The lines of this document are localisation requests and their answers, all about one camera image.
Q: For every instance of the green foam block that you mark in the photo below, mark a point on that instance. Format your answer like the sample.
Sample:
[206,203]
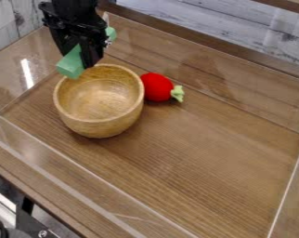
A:
[69,66]

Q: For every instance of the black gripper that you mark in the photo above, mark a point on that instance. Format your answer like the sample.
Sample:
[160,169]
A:
[73,24]

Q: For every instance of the wooden brown bowl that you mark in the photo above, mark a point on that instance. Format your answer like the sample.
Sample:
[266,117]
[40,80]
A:
[100,104]

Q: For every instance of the red plush strawberry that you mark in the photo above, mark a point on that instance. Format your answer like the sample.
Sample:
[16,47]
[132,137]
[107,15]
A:
[160,89]

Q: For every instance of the black table leg frame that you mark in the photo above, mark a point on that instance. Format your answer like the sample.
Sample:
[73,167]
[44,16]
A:
[19,225]

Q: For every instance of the clear acrylic wall panel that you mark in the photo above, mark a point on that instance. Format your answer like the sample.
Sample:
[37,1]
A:
[96,209]

